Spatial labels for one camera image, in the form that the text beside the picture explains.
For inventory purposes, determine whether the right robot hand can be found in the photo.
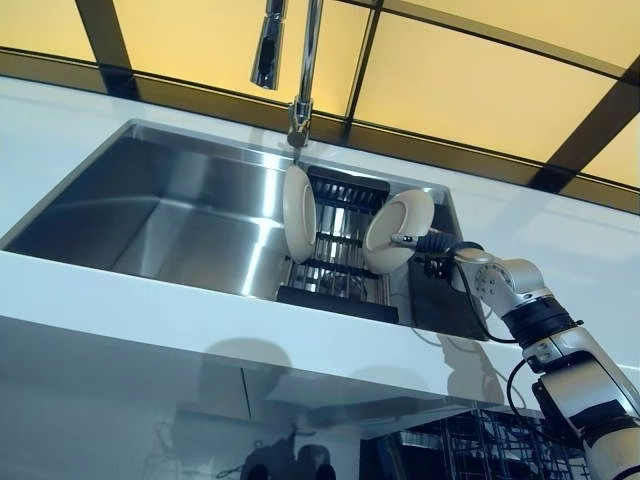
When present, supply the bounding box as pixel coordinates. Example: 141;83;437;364
391;229;484;262

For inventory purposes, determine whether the cream round plate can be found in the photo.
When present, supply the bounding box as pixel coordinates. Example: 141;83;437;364
361;189;435;275
282;164;318;265

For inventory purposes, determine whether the black built-in dishwasher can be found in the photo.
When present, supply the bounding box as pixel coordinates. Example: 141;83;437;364
359;405;594;480

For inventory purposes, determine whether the grey mesh dishwasher rack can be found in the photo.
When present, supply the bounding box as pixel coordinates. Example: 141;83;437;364
469;408;591;480

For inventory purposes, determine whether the black sink drying rack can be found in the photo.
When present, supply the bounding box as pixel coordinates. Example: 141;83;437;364
276;166;402;324

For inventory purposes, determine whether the white cabinet door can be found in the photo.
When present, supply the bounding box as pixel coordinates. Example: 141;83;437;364
0;319;249;480
242;367;471;444

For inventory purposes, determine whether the chrome gooseneck kitchen faucet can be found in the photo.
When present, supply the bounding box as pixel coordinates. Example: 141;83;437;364
249;0;327;151

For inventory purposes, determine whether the stainless steel sink basin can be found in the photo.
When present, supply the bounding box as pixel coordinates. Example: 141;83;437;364
0;118;492;343

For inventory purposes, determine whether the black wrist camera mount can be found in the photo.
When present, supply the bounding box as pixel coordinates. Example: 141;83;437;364
423;253;452;279

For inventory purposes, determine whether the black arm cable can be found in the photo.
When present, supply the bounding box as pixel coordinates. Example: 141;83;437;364
452;259;594;444

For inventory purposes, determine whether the dark wire dishwasher rack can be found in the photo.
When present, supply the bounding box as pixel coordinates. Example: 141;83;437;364
389;424;506;480

